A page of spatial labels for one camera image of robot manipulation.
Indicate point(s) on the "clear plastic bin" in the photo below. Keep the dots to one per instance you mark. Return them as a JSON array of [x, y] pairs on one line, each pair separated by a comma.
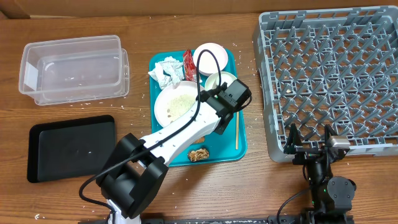
[[73, 70]]

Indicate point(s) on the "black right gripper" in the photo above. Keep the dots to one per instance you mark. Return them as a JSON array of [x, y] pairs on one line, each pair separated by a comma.
[[305, 154]]

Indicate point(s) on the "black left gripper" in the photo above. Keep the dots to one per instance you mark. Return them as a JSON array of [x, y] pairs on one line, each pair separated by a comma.
[[221, 130]]

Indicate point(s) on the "brown nut cluster snack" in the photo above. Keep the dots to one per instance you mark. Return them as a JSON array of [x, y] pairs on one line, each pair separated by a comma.
[[198, 155]]

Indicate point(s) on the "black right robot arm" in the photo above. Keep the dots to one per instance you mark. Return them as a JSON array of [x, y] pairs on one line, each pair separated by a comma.
[[331, 195]]

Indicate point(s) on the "grey dishwasher rack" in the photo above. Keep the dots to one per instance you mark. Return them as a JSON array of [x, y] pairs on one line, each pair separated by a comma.
[[334, 67]]

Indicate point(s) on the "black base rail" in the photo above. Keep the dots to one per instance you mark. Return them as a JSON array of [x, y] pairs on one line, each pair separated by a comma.
[[217, 221]]

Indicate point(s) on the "brown fried food stick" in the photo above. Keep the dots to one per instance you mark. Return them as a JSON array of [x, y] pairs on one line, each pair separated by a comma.
[[201, 140]]

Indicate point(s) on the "black plastic tray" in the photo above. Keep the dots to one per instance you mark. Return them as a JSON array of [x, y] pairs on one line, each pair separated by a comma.
[[71, 148]]

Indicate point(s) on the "white napkin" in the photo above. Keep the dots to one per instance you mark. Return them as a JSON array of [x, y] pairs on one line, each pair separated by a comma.
[[167, 72]]

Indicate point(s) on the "wooden chopstick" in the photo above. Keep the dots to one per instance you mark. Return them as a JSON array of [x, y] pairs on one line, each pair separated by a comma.
[[237, 132]]

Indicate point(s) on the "red snack wrapper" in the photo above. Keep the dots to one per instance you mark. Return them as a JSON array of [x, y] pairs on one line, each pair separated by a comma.
[[189, 66]]

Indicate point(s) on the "pink white bowl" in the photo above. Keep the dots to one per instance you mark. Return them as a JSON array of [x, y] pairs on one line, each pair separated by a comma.
[[207, 65]]

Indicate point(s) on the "teal serving tray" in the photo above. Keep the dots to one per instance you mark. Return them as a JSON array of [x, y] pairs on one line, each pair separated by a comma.
[[222, 148]]

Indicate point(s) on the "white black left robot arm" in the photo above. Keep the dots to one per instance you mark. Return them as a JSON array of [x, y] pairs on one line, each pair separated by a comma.
[[135, 170]]

